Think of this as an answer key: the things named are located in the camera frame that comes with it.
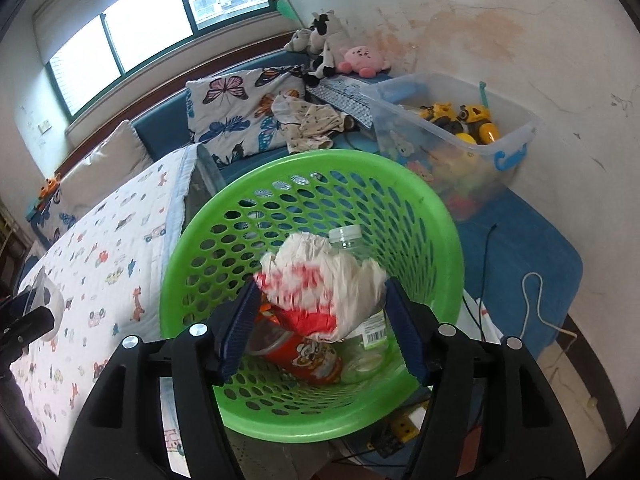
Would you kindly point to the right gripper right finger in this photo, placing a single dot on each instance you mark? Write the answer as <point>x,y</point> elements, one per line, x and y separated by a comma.
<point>525,434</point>

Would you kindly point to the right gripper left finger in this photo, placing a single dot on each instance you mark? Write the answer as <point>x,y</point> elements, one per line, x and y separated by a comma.
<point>119,431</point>

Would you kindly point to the red instant noodle cup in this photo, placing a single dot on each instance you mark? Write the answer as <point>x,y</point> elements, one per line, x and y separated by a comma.
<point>310,361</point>

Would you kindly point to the white red wrapper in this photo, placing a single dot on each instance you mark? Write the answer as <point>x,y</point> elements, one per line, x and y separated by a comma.
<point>318,291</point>

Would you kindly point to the orange snack bag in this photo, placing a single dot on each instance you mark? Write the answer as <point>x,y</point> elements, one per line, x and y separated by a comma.
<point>271,311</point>

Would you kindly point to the left butterfly pillow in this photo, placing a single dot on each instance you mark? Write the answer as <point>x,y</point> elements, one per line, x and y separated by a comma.
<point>50,216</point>

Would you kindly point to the printed white tablecloth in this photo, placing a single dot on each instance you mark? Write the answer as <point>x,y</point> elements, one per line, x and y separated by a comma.
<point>108,269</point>

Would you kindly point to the clear plastic bottle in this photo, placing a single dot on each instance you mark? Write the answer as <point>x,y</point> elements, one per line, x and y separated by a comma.
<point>364,350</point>

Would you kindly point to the beige cushion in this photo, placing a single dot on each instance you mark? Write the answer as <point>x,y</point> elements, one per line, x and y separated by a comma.
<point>116,160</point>

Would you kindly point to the green plastic mesh basket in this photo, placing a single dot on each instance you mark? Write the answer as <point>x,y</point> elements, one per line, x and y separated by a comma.
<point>408,230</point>

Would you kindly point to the clear plastic storage bin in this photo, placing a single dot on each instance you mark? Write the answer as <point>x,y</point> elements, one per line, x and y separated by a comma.
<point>465,176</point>

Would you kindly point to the yellow toy truck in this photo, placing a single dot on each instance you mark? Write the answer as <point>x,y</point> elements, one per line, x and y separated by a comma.
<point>471,123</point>

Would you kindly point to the butterfly print pillow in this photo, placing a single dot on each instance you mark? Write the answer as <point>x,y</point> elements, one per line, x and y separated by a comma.
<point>231,114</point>

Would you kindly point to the crumpled beige cloth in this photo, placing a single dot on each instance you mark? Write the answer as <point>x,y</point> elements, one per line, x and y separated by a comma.
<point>307,126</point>

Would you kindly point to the patterned grey cloth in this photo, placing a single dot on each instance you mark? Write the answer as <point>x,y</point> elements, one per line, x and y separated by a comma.
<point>344,94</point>

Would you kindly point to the pink plush toy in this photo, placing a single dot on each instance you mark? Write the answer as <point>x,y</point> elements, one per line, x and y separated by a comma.
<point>364,61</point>

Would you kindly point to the cow plush toy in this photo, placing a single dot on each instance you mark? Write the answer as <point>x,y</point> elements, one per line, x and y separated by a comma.
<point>323,42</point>

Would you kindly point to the window with green frame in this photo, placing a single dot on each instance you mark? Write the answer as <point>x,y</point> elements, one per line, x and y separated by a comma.
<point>88,46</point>

